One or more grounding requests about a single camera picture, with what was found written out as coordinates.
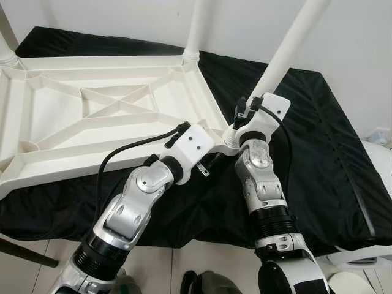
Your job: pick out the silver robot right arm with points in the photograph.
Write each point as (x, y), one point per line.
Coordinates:
(260, 177)

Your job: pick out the white floor fan heater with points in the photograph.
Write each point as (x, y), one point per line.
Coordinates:
(367, 257)

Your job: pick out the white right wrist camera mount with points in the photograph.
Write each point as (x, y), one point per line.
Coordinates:
(272, 110)

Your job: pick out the white plastic children table top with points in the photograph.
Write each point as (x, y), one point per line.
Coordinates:
(61, 110)

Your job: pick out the black table cloth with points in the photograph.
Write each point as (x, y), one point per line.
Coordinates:
(318, 153)

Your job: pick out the grey robot right leg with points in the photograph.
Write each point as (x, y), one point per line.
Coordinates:
(214, 285)

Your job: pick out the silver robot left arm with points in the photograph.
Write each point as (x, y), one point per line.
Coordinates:
(131, 208)

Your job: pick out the white tapered plastic table leg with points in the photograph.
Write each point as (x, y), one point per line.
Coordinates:
(6, 52)
(197, 27)
(294, 43)

